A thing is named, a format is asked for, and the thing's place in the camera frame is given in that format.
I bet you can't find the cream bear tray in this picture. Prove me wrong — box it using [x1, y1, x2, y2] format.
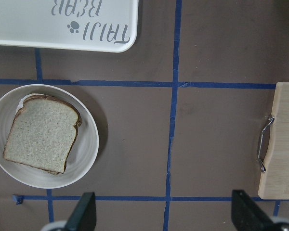
[0, 0, 139, 53]

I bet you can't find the bread slice under egg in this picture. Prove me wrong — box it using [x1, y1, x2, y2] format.
[21, 93, 83, 176]

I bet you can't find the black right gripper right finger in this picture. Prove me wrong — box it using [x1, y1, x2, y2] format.
[231, 190, 275, 231]

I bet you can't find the wooden cutting board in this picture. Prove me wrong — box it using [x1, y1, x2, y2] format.
[258, 82, 289, 200]

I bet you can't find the white bread slice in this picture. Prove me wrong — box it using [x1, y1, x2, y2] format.
[2, 98, 79, 174]

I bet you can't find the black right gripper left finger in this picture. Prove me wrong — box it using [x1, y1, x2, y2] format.
[65, 192, 97, 231]

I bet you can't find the fried egg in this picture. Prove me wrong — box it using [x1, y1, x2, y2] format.
[15, 97, 25, 114]

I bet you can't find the white round plate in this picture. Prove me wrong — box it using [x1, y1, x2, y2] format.
[0, 84, 99, 189]

